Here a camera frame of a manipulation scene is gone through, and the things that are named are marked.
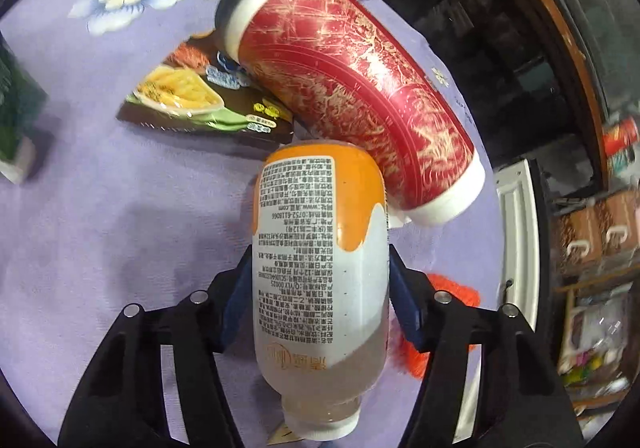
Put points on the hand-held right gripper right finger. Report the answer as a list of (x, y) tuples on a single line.
[(406, 308)]

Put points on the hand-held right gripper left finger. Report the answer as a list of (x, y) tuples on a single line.
[(239, 300)]

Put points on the orange mesh scrubber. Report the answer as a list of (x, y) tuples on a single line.
[(455, 289)]

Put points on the orange white label bottle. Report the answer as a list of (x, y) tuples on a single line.
[(320, 253)]

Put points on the brown fries snack packet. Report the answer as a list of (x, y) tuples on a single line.
[(200, 108)]

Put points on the red cup with black lid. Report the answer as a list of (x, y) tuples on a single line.
[(350, 88)]

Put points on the green carton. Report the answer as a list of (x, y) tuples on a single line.
[(15, 103)]

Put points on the purple floral tablecloth table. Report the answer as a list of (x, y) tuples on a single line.
[(125, 238)]

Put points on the white wide drawer cabinet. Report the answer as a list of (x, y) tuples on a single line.
[(515, 228)]

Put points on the wooden shelf rack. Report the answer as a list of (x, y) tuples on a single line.
[(600, 280)]

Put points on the small glass jar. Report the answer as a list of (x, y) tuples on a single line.
[(625, 162)]

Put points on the red tin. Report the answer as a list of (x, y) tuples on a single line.
[(620, 133)]

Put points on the wooden counter shelf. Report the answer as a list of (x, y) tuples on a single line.
[(565, 23)]

